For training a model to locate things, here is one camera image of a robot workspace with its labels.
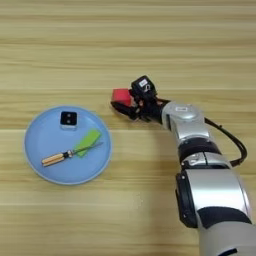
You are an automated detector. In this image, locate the screwdriver with wooden handle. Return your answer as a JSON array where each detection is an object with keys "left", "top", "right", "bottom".
[{"left": 41, "top": 141, "right": 104, "bottom": 168}]

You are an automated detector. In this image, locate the green rectangular block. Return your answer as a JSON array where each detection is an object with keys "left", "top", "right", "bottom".
[{"left": 73, "top": 128, "right": 103, "bottom": 158}]

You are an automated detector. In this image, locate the black box with white label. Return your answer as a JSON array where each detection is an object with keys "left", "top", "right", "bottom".
[{"left": 130, "top": 75, "right": 158, "bottom": 100}]

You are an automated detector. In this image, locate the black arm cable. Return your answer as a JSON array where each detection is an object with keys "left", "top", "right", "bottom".
[{"left": 203, "top": 117, "right": 248, "bottom": 168}]

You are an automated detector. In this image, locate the round blue plate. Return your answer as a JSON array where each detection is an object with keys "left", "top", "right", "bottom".
[{"left": 23, "top": 104, "right": 113, "bottom": 186}]

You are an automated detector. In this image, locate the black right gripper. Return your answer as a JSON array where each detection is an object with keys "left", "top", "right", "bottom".
[{"left": 110, "top": 94, "right": 168, "bottom": 124}]

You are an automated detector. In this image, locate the red cube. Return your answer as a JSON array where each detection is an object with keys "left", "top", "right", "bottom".
[{"left": 111, "top": 88, "right": 133, "bottom": 108}]

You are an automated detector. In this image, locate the black cube with white sides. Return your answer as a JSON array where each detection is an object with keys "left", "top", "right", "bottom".
[{"left": 59, "top": 111, "right": 79, "bottom": 131}]

